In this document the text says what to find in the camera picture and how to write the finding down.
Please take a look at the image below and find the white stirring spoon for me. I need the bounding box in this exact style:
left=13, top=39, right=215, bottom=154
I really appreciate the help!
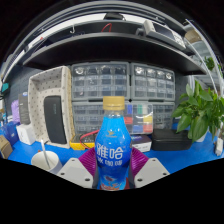
left=39, top=139, right=52, bottom=169

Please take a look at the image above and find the dark grey flat package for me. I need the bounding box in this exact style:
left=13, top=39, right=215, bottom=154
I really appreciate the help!
left=17, top=91, right=32, bottom=126

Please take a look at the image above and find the blue plastic pack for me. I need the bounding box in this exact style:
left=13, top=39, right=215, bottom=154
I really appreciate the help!
left=1, top=121, right=20, bottom=146

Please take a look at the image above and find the flat black case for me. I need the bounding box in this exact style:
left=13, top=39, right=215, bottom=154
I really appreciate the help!
left=150, top=128, right=193, bottom=152

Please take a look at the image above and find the white ribbed cup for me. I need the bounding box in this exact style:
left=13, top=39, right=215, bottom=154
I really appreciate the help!
left=30, top=150, right=63, bottom=175

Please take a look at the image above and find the green potted plant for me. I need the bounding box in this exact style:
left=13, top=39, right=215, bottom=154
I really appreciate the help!
left=171, top=79, right=224, bottom=144

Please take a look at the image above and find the grey small-parts drawer cabinet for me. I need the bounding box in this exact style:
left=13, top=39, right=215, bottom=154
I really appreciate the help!
left=70, top=61, right=131, bottom=102
left=152, top=101, right=177, bottom=130
left=129, top=62, right=177, bottom=102
left=71, top=100, right=128, bottom=136

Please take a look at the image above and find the white carton box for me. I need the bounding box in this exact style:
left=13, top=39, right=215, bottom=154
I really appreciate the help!
left=15, top=123, right=37, bottom=146

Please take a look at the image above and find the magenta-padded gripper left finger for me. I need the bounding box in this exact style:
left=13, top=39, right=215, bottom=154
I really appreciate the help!
left=56, top=146, right=99, bottom=190

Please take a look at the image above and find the clear box of coloured parts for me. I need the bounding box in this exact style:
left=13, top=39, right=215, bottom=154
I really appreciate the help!
left=123, top=102, right=155, bottom=135

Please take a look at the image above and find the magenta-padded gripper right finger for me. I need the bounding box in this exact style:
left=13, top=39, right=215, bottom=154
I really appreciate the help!
left=128, top=146, right=171, bottom=190

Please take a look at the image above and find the blue drink bottle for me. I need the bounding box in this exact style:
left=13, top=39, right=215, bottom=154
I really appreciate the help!
left=94, top=95, right=133, bottom=191

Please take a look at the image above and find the white power adapter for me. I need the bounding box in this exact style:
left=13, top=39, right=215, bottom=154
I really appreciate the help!
left=214, top=137, right=224, bottom=157

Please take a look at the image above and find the black shelf unit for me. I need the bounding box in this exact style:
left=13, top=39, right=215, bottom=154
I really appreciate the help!
left=3, top=9, right=208, bottom=76

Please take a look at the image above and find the yellow multimeter with leads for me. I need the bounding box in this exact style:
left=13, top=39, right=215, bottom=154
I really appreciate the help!
left=69, top=129, right=100, bottom=151

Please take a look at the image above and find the cream perforated tray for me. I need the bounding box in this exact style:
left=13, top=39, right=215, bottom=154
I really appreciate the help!
left=27, top=65, right=75, bottom=149

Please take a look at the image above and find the small black and white box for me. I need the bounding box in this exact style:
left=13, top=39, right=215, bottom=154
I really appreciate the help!
left=129, top=134, right=153, bottom=153

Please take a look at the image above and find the white wire rack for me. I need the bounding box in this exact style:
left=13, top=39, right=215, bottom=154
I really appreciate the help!
left=183, top=18, right=224, bottom=98

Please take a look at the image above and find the brown cardboard box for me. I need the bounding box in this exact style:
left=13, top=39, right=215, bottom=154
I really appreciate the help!
left=0, top=134, right=14, bottom=160

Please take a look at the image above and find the black zip pouch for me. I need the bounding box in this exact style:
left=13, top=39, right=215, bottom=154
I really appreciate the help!
left=43, top=95, right=68, bottom=145

